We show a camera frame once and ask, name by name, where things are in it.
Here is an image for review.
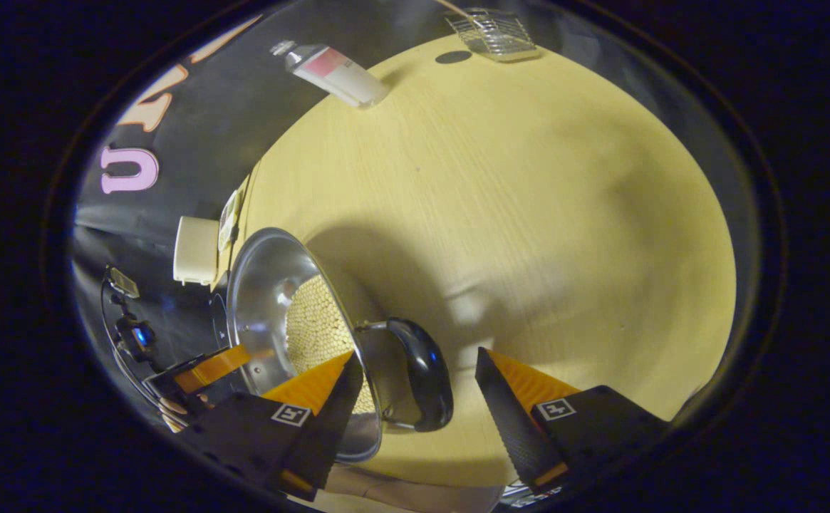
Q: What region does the camera on stand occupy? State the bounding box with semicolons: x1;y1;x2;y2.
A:
100;265;162;400

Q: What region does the black induction cooktop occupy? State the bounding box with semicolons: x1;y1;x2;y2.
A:
208;289;234;350

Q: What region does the white toaster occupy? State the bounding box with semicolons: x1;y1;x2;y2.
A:
173;216;221;287

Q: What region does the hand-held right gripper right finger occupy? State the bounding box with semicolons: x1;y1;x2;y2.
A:
473;347;672;497

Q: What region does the small wire basket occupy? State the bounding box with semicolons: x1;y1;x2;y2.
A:
435;0;541;63

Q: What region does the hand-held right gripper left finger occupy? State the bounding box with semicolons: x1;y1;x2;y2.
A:
178;349;365;503

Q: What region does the pile of soybeans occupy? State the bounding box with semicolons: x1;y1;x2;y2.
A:
285;275;376;415

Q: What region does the clear bottle with pink label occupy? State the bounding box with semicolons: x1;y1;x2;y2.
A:
269;40;391;110

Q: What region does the steel pot with black handles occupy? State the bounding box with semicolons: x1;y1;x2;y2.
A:
226;227;455;465

